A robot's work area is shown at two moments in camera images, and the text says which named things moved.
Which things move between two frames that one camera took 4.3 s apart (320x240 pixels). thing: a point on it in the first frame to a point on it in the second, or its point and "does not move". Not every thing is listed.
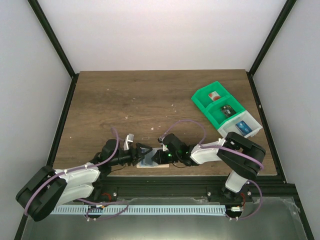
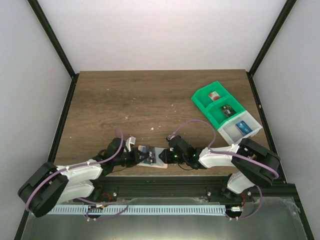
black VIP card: x=228 y=110 does not move
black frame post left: x=36 y=8 does not move
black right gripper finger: x=157 y=157 to x=163 y=155
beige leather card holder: x=147 y=161 does not move
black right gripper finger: x=160 y=161 to x=165 y=160
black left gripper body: x=134 y=155 does not move
